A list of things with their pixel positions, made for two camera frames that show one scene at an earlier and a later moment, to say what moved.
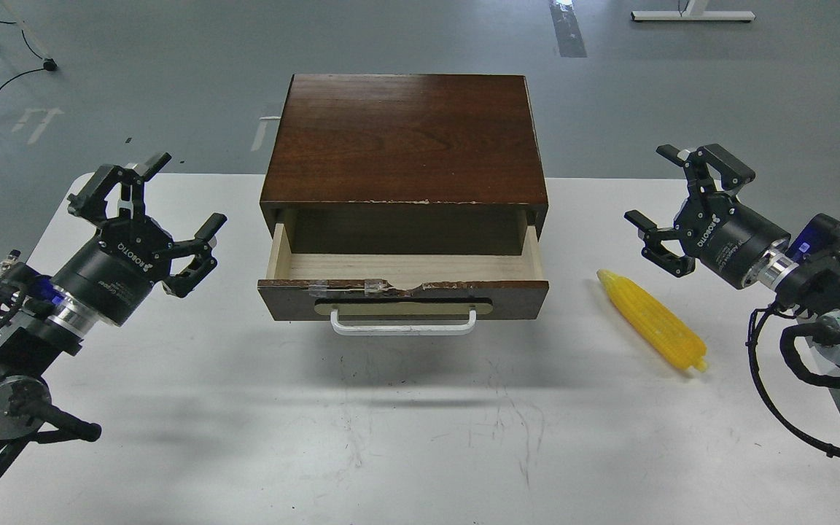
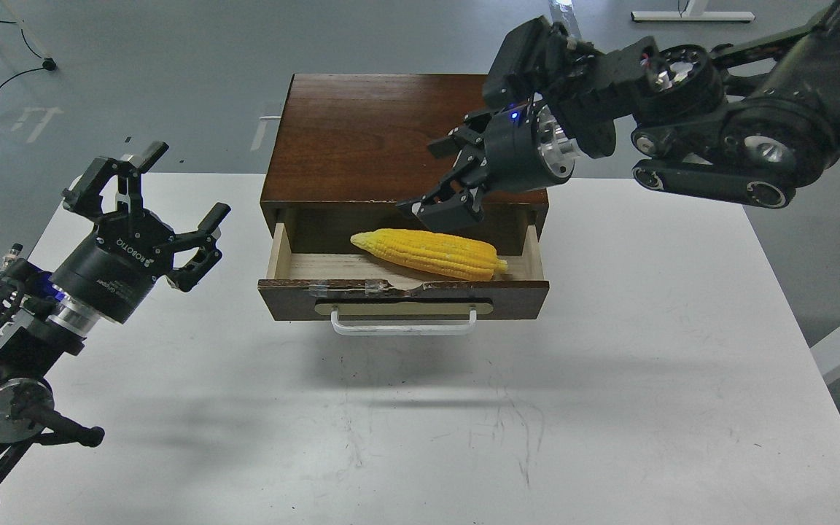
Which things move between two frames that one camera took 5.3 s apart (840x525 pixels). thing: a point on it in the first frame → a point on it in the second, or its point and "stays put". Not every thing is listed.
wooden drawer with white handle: x=402 y=293 stays put
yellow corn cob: x=667 y=331 → x=446 y=254
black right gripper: x=726 y=238 → x=526 y=147
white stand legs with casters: x=49 y=64 stays put
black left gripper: x=114 y=270 stays put
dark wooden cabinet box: x=404 y=165 stays put
